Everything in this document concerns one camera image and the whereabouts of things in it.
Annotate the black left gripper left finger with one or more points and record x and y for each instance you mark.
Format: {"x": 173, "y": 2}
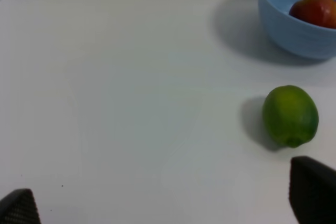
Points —
{"x": 19, "y": 207}

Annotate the green lime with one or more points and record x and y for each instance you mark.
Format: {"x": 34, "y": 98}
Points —
{"x": 290, "y": 116}

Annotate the blue plastic bowl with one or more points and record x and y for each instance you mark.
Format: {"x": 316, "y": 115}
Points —
{"x": 293, "y": 35}

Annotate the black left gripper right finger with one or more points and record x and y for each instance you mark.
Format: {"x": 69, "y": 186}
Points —
{"x": 312, "y": 191}

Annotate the red pomegranate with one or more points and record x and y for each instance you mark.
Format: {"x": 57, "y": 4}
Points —
{"x": 317, "y": 12}

